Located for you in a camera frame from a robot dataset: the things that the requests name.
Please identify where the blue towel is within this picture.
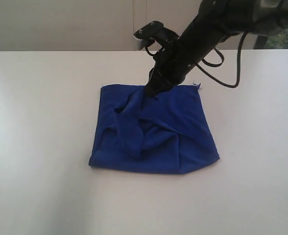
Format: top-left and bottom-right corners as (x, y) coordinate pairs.
(89, 84), (219, 174)

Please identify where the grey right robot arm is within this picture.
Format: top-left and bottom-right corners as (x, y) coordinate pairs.
(134, 0), (288, 97)

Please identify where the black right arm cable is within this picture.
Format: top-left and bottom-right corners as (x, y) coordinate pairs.
(145, 14), (288, 89)

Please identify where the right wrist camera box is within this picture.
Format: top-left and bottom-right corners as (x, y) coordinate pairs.
(133, 21), (179, 50)

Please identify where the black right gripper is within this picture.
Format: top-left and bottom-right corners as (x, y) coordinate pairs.
(144, 0), (252, 97)

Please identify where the black window frame post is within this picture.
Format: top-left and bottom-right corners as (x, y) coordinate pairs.
(254, 36), (269, 49)

